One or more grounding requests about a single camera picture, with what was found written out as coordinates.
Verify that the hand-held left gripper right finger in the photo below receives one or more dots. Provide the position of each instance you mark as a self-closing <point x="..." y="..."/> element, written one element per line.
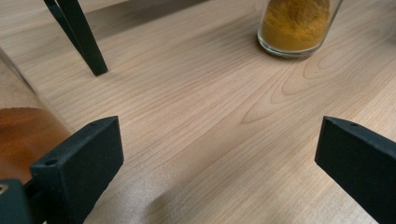
<point x="361" y="161"/>

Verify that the black shelf rack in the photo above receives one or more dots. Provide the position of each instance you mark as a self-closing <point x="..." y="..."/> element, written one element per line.
<point x="84" y="40"/>

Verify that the red spice jar metal lid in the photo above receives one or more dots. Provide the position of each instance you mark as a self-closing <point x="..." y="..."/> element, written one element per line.
<point x="25" y="137"/>

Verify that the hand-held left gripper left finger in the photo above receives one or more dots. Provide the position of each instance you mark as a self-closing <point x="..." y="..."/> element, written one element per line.
<point x="81" y="161"/>

